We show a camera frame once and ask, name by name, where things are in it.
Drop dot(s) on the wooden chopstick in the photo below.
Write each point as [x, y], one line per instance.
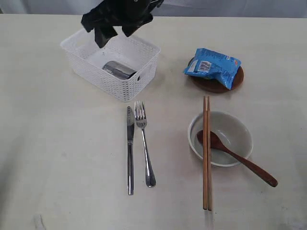
[210, 202]
[205, 176]

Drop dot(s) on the blue cloth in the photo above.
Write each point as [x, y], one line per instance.
[211, 65]

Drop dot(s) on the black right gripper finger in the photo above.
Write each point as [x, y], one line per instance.
[129, 27]
[102, 35]

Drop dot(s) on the white speckled ceramic bowl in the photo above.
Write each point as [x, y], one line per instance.
[232, 133]

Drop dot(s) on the brown wooden plate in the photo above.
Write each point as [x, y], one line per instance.
[215, 86]

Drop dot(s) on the silver metal fork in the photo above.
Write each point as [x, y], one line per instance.
[141, 122]

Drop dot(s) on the silver table knife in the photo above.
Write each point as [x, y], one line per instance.
[130, 136]

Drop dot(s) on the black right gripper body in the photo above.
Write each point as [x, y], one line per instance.
[114, 12]

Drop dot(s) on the brown wooden spoon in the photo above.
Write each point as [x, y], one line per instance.
[217, 144]

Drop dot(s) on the white perforated plastic basket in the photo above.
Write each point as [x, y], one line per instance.
[87, 60]

